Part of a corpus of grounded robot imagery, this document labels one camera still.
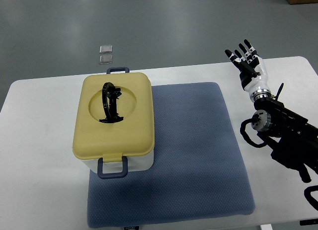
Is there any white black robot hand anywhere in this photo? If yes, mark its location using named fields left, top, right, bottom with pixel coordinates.
left=225, top=39, right=271, bottom=100

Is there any yellow box lid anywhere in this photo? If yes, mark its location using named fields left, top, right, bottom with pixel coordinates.
left=72, top=67, right=155, bottom=179

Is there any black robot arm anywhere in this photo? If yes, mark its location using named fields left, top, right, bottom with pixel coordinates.
left=240, top=89, right=318, bottom=183

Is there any white storage box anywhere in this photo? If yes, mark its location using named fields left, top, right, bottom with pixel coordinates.
left=83, top=150, right=154, bottom=173

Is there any blue padded mat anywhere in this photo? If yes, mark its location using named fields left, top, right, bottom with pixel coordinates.
left=87, top=82, right=255, bottom=228

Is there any black table label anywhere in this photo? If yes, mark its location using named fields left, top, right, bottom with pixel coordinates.
left=300, top=219, right=318, bottom=226

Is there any black looped cable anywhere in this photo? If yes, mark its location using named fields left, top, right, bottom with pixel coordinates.
left=240, top=118, right=274, bottom=149

